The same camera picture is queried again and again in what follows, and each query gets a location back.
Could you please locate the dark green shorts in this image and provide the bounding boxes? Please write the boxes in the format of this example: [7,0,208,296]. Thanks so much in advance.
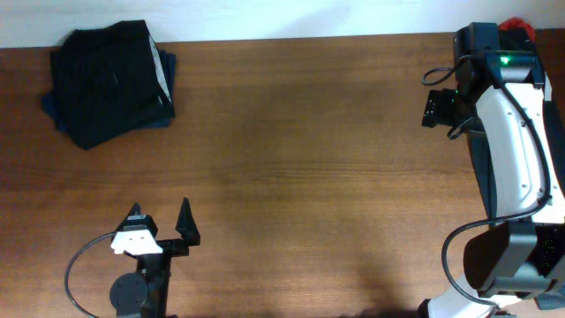
[49,20,176,149]

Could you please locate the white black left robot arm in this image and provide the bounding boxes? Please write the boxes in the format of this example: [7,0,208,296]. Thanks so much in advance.
[109,198,200,318]

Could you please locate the red garment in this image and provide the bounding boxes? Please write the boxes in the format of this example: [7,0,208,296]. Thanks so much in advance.
[499,17,536,42]

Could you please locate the folded navy blue garment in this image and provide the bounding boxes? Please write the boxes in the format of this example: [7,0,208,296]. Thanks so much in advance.
[41,49,177,133]

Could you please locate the black garment pile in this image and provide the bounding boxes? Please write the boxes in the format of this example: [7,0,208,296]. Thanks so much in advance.
[466,26,565,310]

